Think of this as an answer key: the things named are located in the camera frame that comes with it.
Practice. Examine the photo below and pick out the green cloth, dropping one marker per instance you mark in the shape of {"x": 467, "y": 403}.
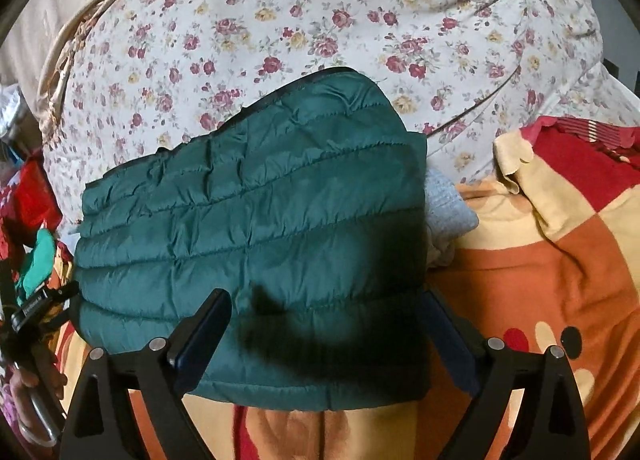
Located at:
{"x": 40, "y": 260}

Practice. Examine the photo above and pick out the person's left hand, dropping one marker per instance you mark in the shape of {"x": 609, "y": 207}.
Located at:
{"x": 37, "y": 380}

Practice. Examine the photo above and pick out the shiny silver bag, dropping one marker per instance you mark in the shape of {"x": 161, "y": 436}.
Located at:
{"x": 12, "y": 110}

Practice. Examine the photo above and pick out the red cloth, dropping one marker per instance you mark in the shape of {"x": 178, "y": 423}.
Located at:
{"x": 35, "y": 190}

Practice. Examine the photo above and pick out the green puffer jacket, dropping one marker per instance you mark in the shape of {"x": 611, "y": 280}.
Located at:
{"x": 250, "y": 220}

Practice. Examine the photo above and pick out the grey fleece garment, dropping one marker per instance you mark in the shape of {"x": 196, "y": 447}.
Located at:
{"x": 447, "y": 210}

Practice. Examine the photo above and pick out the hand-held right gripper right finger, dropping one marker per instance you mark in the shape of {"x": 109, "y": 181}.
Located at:
{"x": 450, "y": 345}

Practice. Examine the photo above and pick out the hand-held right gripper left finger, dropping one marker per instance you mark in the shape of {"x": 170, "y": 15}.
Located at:
{"x": 200, "y": 340}

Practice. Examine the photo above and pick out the floral quilt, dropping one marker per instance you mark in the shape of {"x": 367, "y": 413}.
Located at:
{"x": 300, "y": 5}

